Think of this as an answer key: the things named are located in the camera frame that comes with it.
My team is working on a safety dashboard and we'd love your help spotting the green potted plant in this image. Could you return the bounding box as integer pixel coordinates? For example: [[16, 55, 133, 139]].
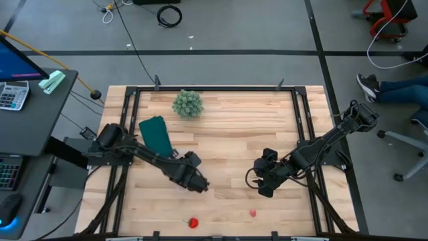
[[171, 89, 205, 120]]

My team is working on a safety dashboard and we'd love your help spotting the computer monitor with blue screen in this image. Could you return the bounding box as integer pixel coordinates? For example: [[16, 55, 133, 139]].
[[0, 35, 50, 83]]

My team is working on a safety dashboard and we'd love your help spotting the mint green stapler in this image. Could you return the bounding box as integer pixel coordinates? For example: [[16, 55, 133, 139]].
[[37, 70, 67, 95]]

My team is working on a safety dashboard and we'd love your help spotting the red and black wheeled cart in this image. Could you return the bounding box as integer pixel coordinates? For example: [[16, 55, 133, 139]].
[[350, 0, 419, 44]]

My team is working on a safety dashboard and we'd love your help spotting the long white floor cable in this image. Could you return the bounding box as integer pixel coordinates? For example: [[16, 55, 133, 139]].
[[366, 0, 428, 70]]

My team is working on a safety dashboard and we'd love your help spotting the dark green folded cloth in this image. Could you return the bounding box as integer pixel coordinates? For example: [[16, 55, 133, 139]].
[[138, 115, 174, 159]]

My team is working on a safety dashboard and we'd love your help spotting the black computer mouse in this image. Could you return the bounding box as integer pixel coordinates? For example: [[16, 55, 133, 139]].
[[0, 193, 23, 228]]

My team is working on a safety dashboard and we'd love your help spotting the red cherry with stem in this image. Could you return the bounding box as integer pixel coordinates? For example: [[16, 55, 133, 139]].
[[181, 217, 200, 230]]

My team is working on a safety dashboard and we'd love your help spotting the long black floor cable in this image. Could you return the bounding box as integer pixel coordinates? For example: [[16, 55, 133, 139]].
[[112, 0, 158, 86]]

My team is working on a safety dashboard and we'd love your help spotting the black backlit keyboard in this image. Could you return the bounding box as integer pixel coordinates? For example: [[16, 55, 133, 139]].
[[0, 156, 23, 191]]

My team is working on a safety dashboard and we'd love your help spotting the small black power adapter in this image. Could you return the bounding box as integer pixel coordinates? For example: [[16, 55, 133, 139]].
[[79, 126, 98, 141]]

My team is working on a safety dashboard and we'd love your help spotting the grey desk calculator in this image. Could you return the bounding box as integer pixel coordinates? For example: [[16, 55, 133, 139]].
[[0, 80, 30, 111]]

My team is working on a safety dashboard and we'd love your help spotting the black desk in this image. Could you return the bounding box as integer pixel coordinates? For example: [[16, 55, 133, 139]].
[[0, 68, 80, 158]]

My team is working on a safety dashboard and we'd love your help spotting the white floor cable loop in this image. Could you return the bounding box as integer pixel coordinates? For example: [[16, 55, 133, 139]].
[[101, 0, 134, 25]]

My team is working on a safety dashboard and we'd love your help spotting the grey office chair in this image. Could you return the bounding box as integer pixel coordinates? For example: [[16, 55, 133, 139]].
[[377, 106, 428, 183]]

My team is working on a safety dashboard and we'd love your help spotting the coiled black floor cable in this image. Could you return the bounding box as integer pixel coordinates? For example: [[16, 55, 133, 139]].
[[156, 5, 183, 28]]

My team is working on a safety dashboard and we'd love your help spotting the yellow cable with black end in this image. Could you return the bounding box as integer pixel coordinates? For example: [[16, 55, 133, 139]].
[[0, 29, 103, 101]]

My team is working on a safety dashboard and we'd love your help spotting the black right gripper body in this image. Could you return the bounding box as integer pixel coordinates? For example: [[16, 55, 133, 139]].
[[253, 148, 292, 189]]

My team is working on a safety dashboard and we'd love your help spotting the person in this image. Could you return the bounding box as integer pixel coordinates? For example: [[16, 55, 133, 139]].
[[356, 45, 428, 111]]

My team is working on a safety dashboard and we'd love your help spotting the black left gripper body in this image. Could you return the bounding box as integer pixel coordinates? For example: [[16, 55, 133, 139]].
[[168, 151, 207, 191]]

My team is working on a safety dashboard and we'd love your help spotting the black aluminium table frame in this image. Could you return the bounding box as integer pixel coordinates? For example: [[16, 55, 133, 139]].
[[75, 78, 360, 241]]

